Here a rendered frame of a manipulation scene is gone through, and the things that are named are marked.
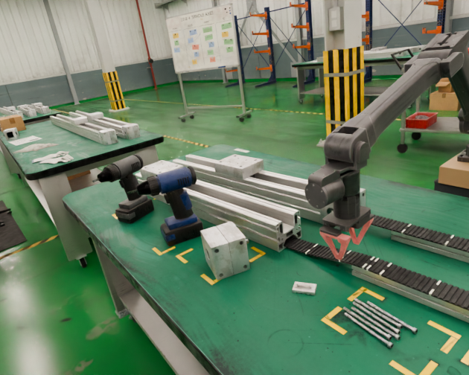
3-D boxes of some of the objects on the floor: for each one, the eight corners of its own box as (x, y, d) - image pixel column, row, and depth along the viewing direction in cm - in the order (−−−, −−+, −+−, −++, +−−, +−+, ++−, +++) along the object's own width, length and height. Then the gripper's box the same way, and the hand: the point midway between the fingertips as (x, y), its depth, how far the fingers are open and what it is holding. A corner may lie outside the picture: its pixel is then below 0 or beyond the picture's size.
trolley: (513, 143, 353) (530, 35, 315) (505, 161, 316) (525, 41, 278) (403, 138, 419) (407, 47, 381) (387, 152, 382) (389, 53, 344)
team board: (178, 123, 714) (157, 18, 641) (193, 117, 752) (175, 17, 679) (240, 123, 632) (224, 2, 559) (254, 116, 670) (240, 2, 597)
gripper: (345, 204, 71) (346, 268, 76) (374, 184, 78) (374, 244, 84) (316, 198, 76) (320, 258, 81) (347, 178, 83) (348, 236, 89)
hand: (347, 248), depth 82 cm, fingers open, 8 cm apart
